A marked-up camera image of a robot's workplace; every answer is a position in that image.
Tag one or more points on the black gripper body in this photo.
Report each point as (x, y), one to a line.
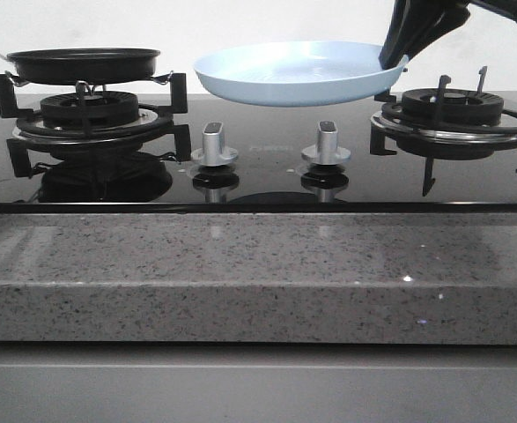
(504, 8)

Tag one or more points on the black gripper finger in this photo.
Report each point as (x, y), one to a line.
(421, 26)
(389, 57)

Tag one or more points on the light blue plate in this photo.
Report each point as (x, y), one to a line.
(297, 73)

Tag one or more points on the black frying pan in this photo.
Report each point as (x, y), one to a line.
(95, 66)

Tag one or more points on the right gas burner head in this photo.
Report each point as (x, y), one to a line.
(455, 117)

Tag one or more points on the gas burner head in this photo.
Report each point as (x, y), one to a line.
(455, 117)
(107, 114)

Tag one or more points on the black right pan support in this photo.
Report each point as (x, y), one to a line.
(430, 152)

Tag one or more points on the black pan support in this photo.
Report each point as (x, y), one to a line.
(430, 152)
(9, 107)

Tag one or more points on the silver right stove knob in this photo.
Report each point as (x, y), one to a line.
(326, 151)

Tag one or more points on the silver stove knob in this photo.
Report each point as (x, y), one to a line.
(214, 151)
(326, 151)

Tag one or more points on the black glass gas cooktop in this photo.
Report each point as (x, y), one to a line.
(269, 175)

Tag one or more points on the silver left stove knob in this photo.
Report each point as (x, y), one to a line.
(214, 151)

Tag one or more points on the left gas burner head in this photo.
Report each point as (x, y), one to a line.
(107, 114)

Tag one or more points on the black left pan support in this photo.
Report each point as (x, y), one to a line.
(9, 107)

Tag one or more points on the grey cabinet front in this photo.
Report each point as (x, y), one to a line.
(126, 382)

